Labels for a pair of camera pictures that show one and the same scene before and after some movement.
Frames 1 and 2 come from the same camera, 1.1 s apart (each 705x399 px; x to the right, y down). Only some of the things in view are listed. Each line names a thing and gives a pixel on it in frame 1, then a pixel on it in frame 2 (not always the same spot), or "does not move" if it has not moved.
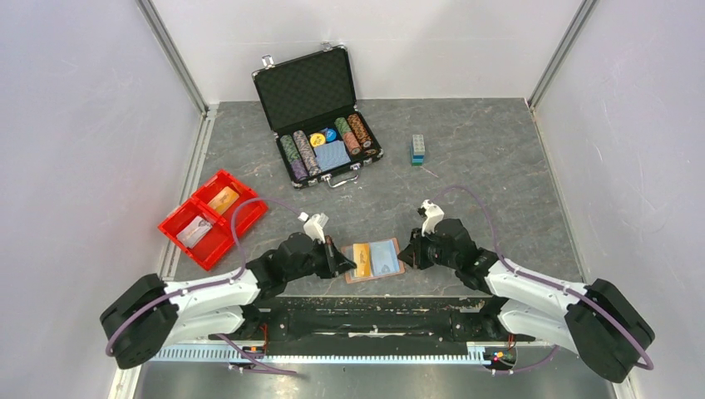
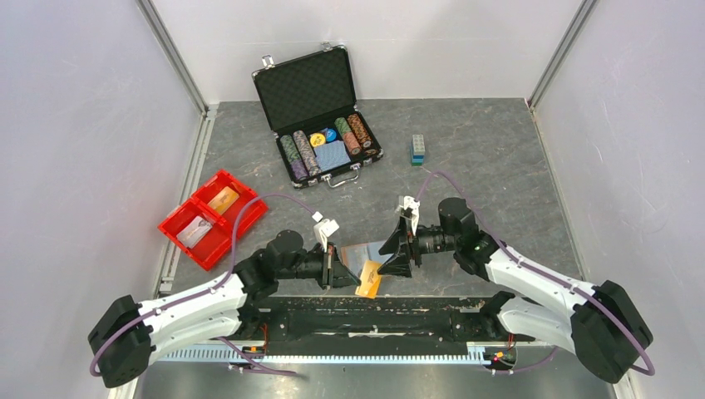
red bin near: (201, 233) does not move
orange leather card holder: (374, 259) does not move
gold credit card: (361, 256) to (370, 279)
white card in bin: (194, 232) does not move
